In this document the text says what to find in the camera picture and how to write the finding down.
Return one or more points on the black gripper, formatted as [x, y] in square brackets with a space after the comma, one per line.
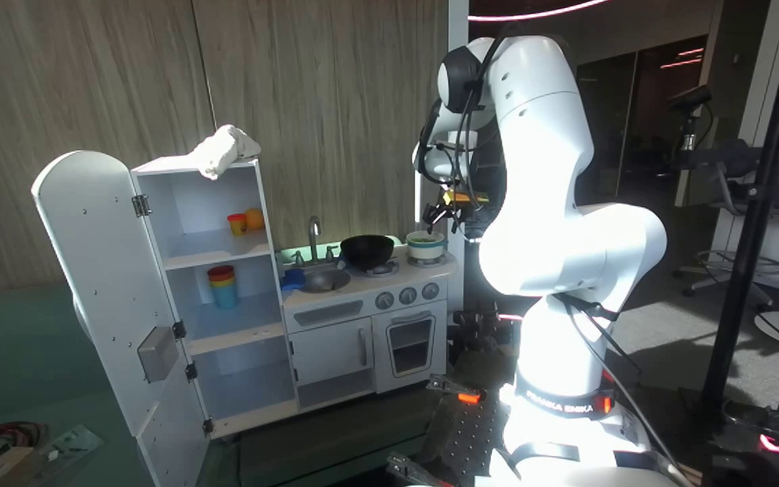
[451, 209]

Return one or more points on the black bowl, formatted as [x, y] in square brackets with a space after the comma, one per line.
[368, 250]

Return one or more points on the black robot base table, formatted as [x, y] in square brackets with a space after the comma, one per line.
[471, 434]

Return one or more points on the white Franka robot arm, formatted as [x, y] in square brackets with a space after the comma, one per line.
[552, 235]

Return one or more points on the white teal plastic bowl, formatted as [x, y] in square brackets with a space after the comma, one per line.
[425, 248]

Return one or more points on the round gray stove knob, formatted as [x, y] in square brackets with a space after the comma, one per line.
[407, 297]
[432, 292]
[384, 300]

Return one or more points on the white toy oven door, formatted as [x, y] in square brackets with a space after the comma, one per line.
[411, 342]

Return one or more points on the silver toy faucet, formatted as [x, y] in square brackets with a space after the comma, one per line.
[314, 240]

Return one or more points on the white toy kitchen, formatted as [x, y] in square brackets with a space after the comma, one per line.
[336, 308]

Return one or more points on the blue sponge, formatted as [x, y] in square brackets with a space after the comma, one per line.
[292, 284]

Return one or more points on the white toy cabinet door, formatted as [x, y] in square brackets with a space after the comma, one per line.
[332, 353]

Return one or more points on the small orange light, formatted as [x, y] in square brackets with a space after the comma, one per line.
[470, 396]

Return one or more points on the orange plastic cup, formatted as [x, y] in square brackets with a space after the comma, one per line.
[255, 220]

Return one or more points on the red yellow plastic cup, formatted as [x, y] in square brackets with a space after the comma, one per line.
[236, 227]

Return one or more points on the stacked colourful plastic cups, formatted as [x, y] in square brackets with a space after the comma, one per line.
[222, 288]

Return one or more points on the crumpled white cloth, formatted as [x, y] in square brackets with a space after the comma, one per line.
[225, 151]

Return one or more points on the dark office chair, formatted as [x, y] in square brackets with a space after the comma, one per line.
[732, 167]

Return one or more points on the gray panel on fridge door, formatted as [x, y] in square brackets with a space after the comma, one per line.
[157, 353]

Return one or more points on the black tripod pole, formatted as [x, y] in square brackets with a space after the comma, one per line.
[762, 208]

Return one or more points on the white toy fridge door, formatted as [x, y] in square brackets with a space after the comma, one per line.
[100, 300]

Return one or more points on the green foam mat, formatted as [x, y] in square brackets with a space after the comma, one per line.
[21, 362]

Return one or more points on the cardboard box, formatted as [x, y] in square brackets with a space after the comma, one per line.
[0, 469]

